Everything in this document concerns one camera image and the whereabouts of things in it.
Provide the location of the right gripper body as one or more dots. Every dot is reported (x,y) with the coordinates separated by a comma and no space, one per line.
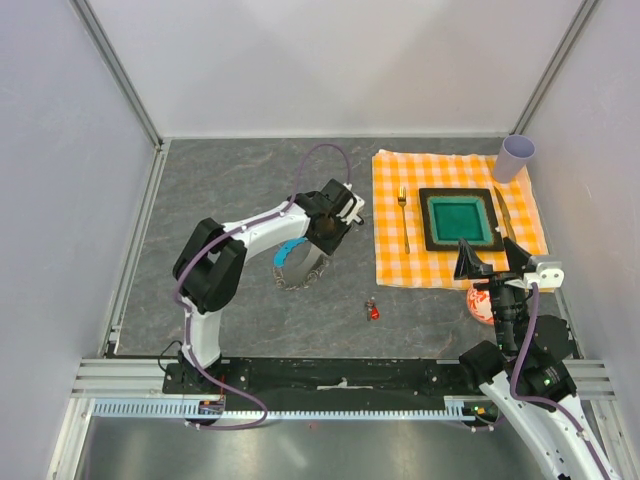
(509,303)

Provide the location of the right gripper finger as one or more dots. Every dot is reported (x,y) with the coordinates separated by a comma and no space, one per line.
(469,265)
(519,260)

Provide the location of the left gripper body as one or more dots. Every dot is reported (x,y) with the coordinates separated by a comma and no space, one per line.
(332,235)

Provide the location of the red key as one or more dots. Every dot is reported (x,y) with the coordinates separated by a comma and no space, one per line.
(372,312)

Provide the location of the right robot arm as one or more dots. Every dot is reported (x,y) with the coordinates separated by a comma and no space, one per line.
(523,373)

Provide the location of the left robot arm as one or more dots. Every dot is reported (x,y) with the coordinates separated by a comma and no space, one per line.
(210,266)

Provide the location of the green square plate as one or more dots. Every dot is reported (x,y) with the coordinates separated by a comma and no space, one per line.
(451,214)

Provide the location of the gold knife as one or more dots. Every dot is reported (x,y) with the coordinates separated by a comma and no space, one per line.
(506,215)

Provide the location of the orange checkered cloth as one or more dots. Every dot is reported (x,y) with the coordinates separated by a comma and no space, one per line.
(421,268)

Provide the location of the gold fork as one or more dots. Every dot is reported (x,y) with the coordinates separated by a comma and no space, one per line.
(402,202)

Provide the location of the lilac cup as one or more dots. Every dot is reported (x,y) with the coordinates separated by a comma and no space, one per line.
(515,152)

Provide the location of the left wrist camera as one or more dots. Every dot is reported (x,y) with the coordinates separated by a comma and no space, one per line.
(352,214)

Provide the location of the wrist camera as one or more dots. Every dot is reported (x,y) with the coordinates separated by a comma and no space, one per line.
(544,272)
(352,214)

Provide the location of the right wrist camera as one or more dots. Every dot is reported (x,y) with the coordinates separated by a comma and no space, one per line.
(544,272)

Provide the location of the slotted cable duct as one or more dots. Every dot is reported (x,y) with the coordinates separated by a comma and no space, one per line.
(204,410)

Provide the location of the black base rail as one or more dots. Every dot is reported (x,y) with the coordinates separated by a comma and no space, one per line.
(355,382)

